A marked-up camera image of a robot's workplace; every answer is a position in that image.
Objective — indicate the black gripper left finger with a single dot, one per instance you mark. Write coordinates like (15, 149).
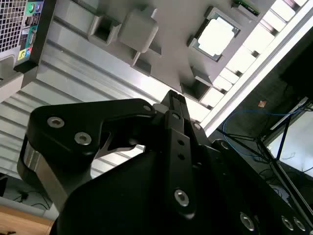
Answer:
(73, 117)

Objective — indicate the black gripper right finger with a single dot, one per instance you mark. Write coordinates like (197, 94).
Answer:
(232, 176)

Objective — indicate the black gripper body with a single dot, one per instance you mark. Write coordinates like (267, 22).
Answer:
(127, 195)

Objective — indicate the silver CPU with green edge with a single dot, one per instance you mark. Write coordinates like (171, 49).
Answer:
(215, 36)

